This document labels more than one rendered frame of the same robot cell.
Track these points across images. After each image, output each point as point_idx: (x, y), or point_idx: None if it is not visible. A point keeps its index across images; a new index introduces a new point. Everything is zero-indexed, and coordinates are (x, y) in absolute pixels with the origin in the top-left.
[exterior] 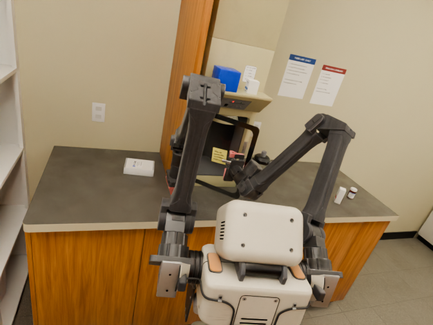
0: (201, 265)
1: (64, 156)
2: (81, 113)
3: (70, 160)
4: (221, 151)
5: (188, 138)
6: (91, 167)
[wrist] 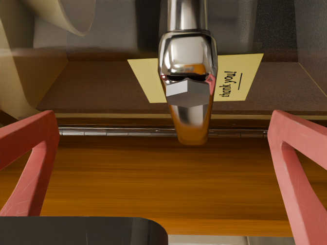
0: None
1: (254, 236)
2: None
3: (260, 244)
4: (151, 78)
5: None
6: (273, 241)
